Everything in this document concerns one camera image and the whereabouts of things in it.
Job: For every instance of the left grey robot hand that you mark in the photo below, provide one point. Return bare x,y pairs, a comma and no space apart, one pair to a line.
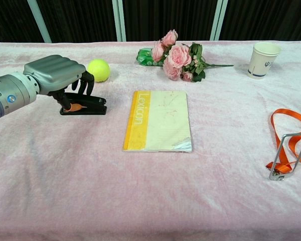
52,69

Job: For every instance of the black stapler with orange mark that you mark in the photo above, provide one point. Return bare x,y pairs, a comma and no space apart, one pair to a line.
90,104

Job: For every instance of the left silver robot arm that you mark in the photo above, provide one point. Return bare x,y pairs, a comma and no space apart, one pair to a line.
7,96

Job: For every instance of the yellow white notebook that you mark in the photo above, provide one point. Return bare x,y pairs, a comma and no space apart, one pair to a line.
163,120

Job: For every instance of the yellow tennis ball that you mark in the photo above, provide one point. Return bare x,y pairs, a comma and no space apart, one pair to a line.
98,70

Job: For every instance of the green plastic packet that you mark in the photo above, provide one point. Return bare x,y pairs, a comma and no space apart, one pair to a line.
145,57

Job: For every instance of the pink artificial rose bouquet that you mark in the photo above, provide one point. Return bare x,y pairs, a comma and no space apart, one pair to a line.
176,59

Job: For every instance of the pink plush table cloth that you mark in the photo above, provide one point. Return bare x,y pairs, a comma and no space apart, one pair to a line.
150,190

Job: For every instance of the white paper cup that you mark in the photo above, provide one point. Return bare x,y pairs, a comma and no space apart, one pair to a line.
262,61

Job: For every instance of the clear badge holder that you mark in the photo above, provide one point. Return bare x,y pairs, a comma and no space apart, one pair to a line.
283,160

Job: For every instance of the white frame post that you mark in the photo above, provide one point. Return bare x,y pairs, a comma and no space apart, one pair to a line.
119,20
40,21
218,20

